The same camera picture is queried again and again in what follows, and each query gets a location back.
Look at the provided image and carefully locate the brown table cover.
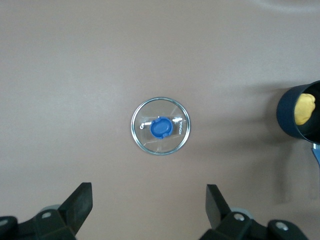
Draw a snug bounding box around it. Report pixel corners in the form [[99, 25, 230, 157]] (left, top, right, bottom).
[[0, 0, 320, 240]]

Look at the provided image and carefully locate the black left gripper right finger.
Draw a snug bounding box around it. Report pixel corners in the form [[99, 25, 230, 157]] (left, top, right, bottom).
[[199, 184, 254, 240]]

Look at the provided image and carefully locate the black pot with blue handle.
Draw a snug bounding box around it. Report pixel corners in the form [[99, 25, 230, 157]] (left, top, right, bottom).
[[276, 80, 320, 164]]

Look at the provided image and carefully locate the glass lid with blue knob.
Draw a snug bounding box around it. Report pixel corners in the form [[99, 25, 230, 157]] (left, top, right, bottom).
[[130, 96, 192, 156]]

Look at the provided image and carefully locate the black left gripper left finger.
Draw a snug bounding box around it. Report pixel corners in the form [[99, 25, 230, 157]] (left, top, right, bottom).
[[32, 182, 94, 240]]

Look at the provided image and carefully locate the yellow toy potato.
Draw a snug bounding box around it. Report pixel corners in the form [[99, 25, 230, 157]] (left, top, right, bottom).
[[294, 92, 317, 126]]

